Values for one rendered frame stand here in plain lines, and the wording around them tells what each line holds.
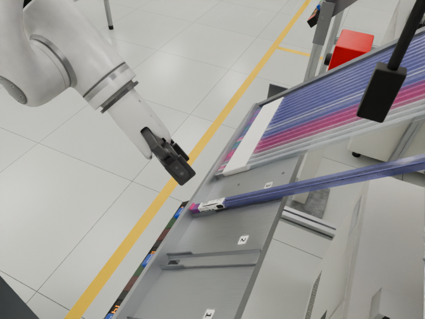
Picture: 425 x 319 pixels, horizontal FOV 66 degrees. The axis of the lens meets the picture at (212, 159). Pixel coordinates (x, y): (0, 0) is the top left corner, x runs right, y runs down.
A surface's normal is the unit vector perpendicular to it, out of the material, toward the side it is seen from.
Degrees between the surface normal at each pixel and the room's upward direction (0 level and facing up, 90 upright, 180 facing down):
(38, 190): 0
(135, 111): 47
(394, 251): 0
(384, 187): 0
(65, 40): 41
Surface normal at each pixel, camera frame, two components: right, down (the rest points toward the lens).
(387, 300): 0.04, -0.71
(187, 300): -0.59, -0.74
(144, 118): 0.27, 0.04
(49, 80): 0.87, 0.29
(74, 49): 0.58, -0.06
